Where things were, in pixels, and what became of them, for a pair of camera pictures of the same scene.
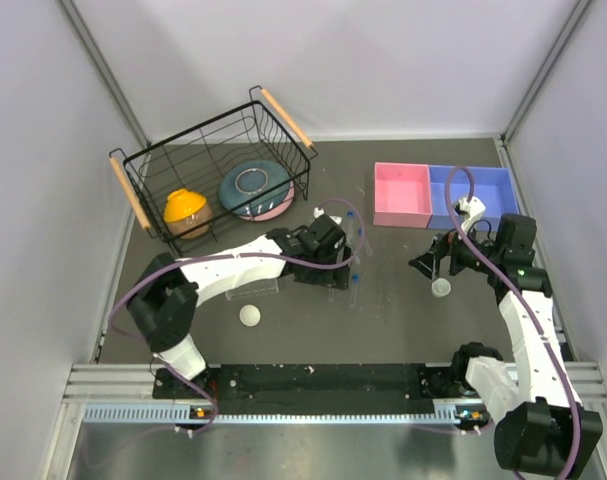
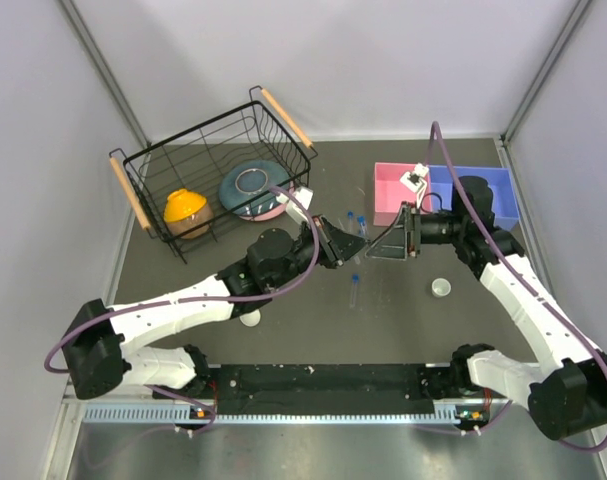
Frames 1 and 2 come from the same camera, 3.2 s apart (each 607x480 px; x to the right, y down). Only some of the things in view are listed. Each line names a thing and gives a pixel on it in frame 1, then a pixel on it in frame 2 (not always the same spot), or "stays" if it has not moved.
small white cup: (441, 287) stays
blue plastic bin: (494, 186) stays
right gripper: (443, 244) → (395, 245)
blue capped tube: (355, 281) stays
